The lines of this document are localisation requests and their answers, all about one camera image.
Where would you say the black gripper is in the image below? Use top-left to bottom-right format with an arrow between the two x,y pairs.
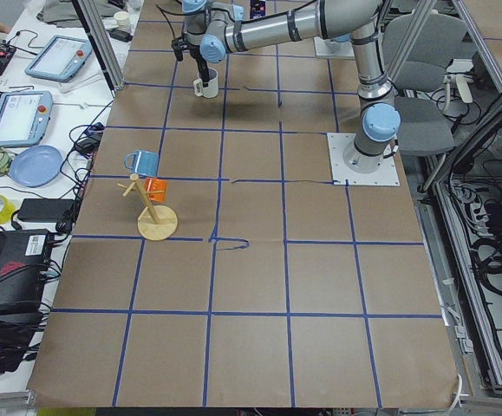
171,36 -> 210,85

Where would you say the white mug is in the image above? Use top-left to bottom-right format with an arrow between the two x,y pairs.
193,68 -> 218,99

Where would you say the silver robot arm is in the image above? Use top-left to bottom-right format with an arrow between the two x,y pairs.
171,0 -> 401,165

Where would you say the paper cup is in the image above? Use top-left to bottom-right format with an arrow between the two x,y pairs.
114,10 -> 131,32

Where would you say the blue mug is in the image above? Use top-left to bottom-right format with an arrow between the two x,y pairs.
124,150 -> 160,177

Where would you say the far teach pendant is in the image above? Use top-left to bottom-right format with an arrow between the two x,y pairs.
24,36 -> 93,82

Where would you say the teach pendant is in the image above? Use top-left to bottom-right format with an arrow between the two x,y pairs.
24,36 -> 93,82
0,91 -> 54,148

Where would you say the orange mug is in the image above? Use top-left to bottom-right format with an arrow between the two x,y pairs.
144,177 -> 167,203

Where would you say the wooden mug tree stand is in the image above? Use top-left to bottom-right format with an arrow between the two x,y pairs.
117,173 -> 178,241

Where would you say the near teach pendant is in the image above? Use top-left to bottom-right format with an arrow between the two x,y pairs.
0,91 -> 54,148

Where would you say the blue plate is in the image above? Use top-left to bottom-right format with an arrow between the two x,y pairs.
9,145 -> 63,187

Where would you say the black power adapter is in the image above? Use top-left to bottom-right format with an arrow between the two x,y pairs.
16,198 -> 74,223

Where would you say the grey office chair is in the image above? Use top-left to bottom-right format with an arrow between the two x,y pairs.
393,13 -> 466,157

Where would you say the black computer box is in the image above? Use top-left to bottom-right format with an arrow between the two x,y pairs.
0,229 -> 53,315

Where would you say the black braided cable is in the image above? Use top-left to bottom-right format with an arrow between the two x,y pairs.
154,3 -> 191,44

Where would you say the aluminium frame post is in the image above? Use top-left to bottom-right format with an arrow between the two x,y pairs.
72,0 -> 125,92

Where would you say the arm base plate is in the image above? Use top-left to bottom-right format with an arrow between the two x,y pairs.
327,133 -> 400,186

